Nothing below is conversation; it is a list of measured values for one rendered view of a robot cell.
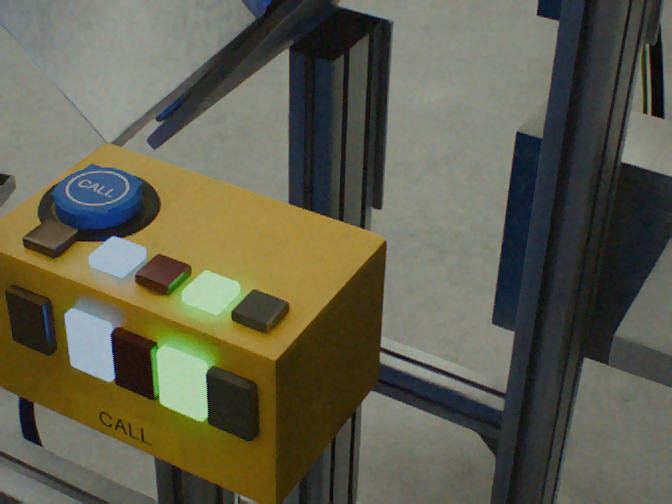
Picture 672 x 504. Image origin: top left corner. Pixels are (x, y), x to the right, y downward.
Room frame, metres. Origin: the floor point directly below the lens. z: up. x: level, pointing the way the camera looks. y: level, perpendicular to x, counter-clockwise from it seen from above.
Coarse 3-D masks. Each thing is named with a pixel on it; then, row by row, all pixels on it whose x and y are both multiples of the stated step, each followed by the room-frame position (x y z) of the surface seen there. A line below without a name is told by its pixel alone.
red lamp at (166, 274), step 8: (160, 256) 0.43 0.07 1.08; (152, 264) 0.42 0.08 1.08; (160, 264) 0.42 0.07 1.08; (168, 264) 0.42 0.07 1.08; (176, 264) 0.42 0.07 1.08; (184, 264) 0.42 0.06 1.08; (136, 272) 0.42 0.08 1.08; (144, 272) 0.42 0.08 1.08; (152, 272) 0.42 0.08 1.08; (160, 272) 0.42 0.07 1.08; (168, 272) 0.42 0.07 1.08; (176, 272) 0.42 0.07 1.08; (184, 272) 0.42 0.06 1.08; (136, 280) 0.42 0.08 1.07; (144, 280) 0.41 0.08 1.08; (152, 280) 0.41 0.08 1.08; (160, 280) 0.41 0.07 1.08; (168, 280) 0.41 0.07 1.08; (176, 280) 0.41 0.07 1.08; (184, 280) 0.42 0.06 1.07; (152, 288) 0.41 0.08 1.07; (160, 288) 0.41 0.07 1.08; (168, 288) 0.41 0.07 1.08; (176, 288) 0.41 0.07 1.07
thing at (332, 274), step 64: (192, 192) 0.49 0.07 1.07; (0, 256) 0.44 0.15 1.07; (64, 256) 0.43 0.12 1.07; (192, 256) 0.44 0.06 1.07; (256, 256) 0.44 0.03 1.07; (320, 256) 0.44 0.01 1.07; (384, 256) 0.45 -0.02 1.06; (0, 320) 0.44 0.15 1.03; (64, 320) 0.42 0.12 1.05; (128, 320) 0.40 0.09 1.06; (192, 320) 0.39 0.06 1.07; (320, 320) 0.40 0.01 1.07; (0, 384) 0.44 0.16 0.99; (64, 384) 0.42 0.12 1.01; (256, 384) 0.37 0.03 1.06; (320, 384) 0.40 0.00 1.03; (192, 448) 0.39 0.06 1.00; (256, 448) 0.38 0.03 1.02; (320, 448) 0.40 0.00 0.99
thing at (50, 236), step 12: (36, 228) 0.45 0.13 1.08; (48, 228) 0.45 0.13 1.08; (60, 228) 0.45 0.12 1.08; (72, 228) 0.45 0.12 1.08; (24, 240) 0.44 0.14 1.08; (36, 240) 0.44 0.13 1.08; (48, 240) 0.44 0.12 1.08; (60, 240) 0.44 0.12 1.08; (72, 240) 0.44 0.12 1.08; (48, 252) 0.43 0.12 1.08; (60, 252) 0.43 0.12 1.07
